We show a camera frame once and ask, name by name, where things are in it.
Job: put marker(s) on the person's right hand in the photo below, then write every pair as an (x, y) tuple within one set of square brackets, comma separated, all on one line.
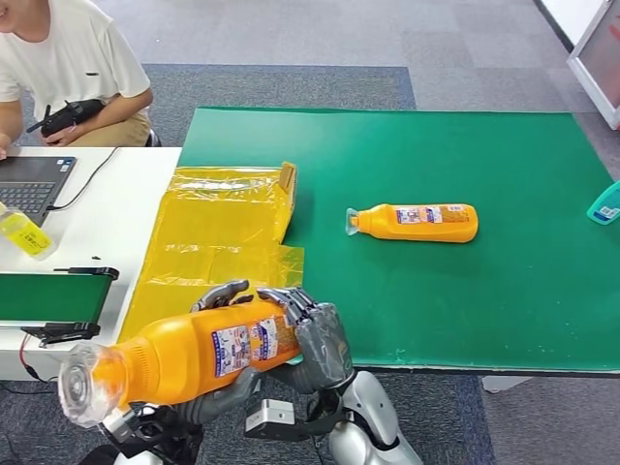
[(4, 147)]

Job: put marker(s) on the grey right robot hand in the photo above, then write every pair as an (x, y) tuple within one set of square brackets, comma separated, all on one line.
[(322, 346)]

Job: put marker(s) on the person's left hand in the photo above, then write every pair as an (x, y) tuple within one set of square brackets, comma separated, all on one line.
[(65, 136)]

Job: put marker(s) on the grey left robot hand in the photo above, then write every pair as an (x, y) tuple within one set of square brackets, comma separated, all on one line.
[(218, 398)]

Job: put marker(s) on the black handheld controller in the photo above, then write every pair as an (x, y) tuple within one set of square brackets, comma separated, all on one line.
[(72, 114)]

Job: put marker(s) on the orange bottle with clear cap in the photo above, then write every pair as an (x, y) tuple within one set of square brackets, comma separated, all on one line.
[(388, 228), (170, 359)]

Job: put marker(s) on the yellow drink bottle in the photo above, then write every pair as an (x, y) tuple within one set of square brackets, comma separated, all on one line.
[(24, 237)]

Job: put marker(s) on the teal spray bottle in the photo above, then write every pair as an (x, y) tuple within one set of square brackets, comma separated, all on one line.
[(606, 205)]

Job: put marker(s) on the dark grey laptop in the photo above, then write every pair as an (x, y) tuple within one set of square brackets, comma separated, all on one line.
[(29, 186)]

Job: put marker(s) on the person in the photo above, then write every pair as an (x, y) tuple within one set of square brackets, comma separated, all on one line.
[(72, 58)]

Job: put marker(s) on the white desk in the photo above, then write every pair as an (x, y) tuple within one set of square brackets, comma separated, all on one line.
[(121, 212)]

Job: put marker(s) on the green table mat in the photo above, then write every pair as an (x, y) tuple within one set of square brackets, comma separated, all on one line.
[(436, 308)]

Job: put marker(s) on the small green conveyor belt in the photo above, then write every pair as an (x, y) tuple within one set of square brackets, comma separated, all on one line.
[(48, 298)]

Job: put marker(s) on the yellow film wrapped cardboard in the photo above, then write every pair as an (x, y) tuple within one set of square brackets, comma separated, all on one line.
[(208, 224)]

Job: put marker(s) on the white table foot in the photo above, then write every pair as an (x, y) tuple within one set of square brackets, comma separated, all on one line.
[(506, 384)]

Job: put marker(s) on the white framed sign board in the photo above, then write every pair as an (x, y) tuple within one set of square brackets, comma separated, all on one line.
[(600, 64)]

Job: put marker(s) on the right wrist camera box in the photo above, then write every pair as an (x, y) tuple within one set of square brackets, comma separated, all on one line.
[(268, 414)]

